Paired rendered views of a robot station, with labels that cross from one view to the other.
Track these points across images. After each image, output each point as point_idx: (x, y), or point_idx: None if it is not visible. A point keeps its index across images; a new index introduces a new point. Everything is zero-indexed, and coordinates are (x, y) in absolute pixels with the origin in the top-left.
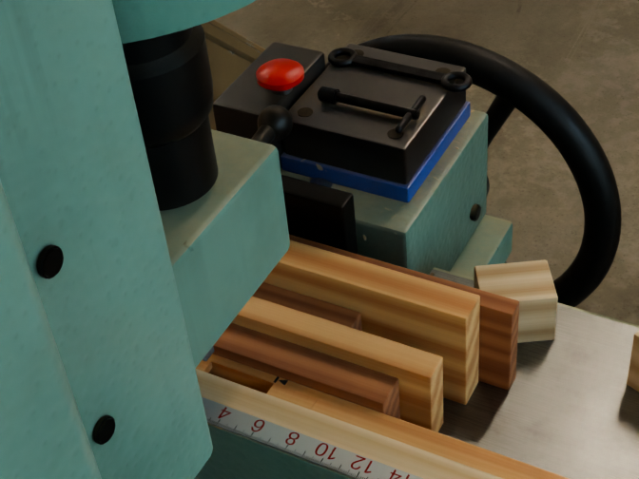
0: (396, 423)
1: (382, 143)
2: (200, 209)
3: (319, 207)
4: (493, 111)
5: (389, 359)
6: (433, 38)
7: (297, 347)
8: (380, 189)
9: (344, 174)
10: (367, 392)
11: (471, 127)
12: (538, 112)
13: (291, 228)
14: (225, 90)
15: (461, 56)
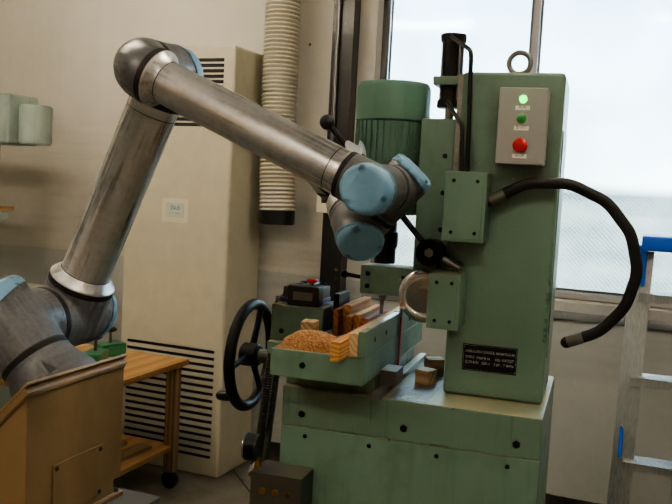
0: (390, 311)
1: (328, 286)
2: (390, 264)
3: (348, 292)
4: (261, 316)
5: (378, 305)
6: (252, 299)
7: (375, 311)
8: (328, 299)
9: (325, 299)
10: (385, 309)
11: None
12: (269, 309)
13: (345, 302)
14: (312, 287)
15: (259, 300)
